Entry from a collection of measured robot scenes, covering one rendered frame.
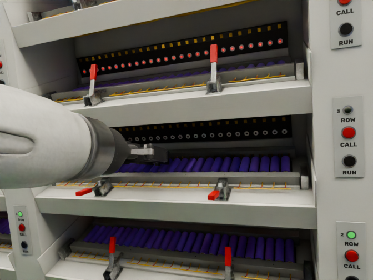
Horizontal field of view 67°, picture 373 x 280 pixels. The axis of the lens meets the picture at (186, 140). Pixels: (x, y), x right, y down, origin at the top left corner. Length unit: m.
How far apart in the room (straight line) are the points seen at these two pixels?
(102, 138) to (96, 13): 0.31
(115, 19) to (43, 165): 0.37
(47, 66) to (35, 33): 0.12
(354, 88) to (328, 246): 0.25
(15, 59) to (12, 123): 0.48
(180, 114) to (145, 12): 0.20
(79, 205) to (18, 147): 0.41
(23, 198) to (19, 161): 0.49
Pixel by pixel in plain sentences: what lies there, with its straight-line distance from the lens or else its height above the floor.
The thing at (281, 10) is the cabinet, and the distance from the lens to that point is 0.71.
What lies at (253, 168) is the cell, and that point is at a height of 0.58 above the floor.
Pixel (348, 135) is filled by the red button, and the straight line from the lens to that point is 0.49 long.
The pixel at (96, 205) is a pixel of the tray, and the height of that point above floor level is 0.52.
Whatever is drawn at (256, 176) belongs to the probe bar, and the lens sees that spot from 0.55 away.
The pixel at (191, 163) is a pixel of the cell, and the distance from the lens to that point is 0.64.
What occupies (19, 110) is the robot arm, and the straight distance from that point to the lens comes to 0.30.
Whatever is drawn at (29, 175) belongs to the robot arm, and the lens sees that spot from 0.32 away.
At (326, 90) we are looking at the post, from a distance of 0.49.
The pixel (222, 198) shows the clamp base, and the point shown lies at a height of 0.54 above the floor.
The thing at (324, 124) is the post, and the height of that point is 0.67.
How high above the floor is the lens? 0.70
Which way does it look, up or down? 5 degrees down
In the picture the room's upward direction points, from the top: 5 degrees counter-clockwise
